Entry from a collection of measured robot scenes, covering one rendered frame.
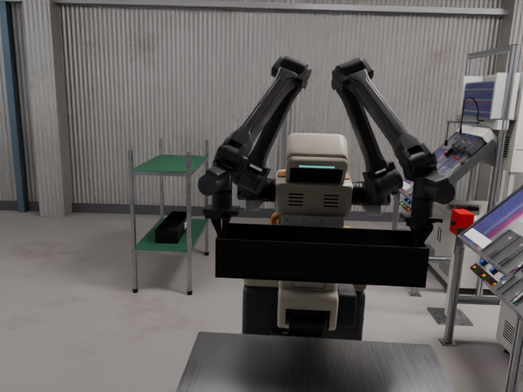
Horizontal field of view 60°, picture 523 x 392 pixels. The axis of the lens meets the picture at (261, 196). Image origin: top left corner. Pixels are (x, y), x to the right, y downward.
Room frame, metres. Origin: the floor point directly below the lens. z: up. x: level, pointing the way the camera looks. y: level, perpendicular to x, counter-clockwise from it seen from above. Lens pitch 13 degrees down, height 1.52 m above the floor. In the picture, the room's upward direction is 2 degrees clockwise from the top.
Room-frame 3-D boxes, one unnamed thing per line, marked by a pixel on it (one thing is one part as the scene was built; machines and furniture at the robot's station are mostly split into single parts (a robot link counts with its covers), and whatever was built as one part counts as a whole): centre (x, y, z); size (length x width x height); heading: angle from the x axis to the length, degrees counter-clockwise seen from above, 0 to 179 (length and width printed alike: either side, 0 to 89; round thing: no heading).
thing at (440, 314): (2.95, -1.36, 0.39); 0.24 x 0.24 x 0.78; 88
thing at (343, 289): (1.65, -0.25, 0.68); 0.28 x 0.27 x 0.25; 87
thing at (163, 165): (3.65, 0.73, 0.55); 0.91 x 0.46 x 1.10; 178
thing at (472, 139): (3.66, -1.67, 0.66); 1.01 x 0.73 x 1.31; 88
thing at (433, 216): (1.23, -0.45, 1.21); 0.10 x 0.07 x 0.07; 87
